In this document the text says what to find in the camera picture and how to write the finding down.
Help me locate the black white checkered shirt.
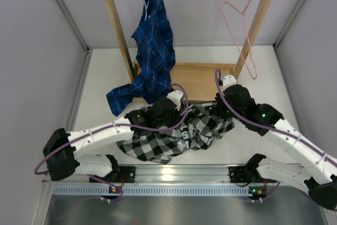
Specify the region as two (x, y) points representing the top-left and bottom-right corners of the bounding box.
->
(117, 101), (235, 164)

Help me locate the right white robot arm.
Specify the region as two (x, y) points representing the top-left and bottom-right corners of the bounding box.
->
(215, 83), (336, 211)

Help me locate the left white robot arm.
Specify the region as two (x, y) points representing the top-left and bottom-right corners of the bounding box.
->
(43, 96), (181, 182)

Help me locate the blue plaid shirt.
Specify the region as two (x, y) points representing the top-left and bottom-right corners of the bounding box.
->
(106, 0), (175, 116)

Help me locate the wooden clothes rack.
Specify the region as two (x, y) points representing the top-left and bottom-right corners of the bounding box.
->
(104, 0), (272, 102)

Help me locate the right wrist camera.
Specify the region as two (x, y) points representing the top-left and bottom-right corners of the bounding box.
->
(218, 74), (237, 90)

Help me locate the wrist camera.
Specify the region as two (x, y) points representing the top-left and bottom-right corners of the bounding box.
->
(218, 74), (237, 90)
(166, 90), (185, 111)

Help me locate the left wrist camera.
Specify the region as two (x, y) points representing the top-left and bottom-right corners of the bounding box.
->
(166, 90), (185, 111)

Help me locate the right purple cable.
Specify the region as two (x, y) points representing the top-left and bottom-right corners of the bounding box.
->
(214, 69), (337, 164)

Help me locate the purple cable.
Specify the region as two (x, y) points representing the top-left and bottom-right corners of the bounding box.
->
(34, 83), (189, 175)
(214, 69), (337, 164)

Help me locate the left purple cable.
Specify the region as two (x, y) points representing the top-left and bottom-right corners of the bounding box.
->
(34, 83), (189, 175)

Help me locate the aluminium mounting rail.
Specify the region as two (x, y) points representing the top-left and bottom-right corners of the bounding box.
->
(43, 163), (290, 183)

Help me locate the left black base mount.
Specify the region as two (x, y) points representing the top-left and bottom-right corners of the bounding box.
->
(97, 166), (136, 183)

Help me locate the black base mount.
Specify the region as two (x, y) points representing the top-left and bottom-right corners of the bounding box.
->
(97, 166), (136, 183)
(229, 166), (256, 187)

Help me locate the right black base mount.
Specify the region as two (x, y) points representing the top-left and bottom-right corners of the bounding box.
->
(229, 166), (256, 187)

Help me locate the slotted grey cable duct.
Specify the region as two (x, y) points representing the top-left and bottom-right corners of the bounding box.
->
(53, 184), (264, 197)

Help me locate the light blue wire hanger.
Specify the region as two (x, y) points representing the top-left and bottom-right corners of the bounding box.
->
(143, 0), (148, 21)

